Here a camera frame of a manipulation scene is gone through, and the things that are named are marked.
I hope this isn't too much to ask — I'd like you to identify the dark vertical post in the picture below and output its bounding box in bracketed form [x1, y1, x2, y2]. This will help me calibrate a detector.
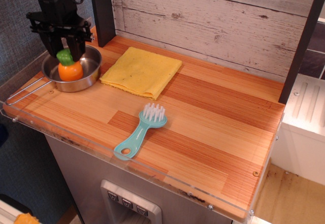
[91, 0, 116, 47]
[278, 0, 324, 104]

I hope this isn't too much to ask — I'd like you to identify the yellow object bottom left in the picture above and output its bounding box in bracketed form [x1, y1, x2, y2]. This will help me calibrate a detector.
[14, 213, 40, 224]

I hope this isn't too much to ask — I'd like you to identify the dark vertical post right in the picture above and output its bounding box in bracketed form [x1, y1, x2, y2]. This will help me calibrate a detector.
[278, 0, 324, 104]

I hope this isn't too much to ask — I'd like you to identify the dark vertical post left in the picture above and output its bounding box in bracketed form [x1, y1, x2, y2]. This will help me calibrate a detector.
[91, 0, 116, 47]

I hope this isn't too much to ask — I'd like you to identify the silver toy fridge cabinet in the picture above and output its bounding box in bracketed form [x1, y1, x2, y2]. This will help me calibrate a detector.
[46, 136, 232, 223]

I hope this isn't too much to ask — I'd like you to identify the orange and green toy carrot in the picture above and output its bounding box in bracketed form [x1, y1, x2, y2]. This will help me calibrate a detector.
[56, 48, 83, 82]

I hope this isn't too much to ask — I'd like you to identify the teal brush with white bristles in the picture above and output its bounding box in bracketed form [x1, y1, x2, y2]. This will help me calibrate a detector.
[114, 103, 167, 161]

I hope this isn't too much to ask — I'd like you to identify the silver pan with wire handle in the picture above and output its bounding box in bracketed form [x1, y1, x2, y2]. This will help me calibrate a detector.
[5, 45, 102, 106]

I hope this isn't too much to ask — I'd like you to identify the yellow folded cloth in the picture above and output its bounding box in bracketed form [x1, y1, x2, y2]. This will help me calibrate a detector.
[100, 47, 182, 100]

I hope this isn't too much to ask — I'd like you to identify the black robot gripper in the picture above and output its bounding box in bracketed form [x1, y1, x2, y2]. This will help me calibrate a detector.
[26, 0, 93, 61]

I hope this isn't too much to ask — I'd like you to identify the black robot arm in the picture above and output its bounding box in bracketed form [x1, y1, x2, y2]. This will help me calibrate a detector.
[26, 0, 93, 61]

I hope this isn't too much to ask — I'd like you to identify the clear acrylic table guard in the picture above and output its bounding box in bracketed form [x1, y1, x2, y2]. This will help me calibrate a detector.
[4, 99, 284, 222]

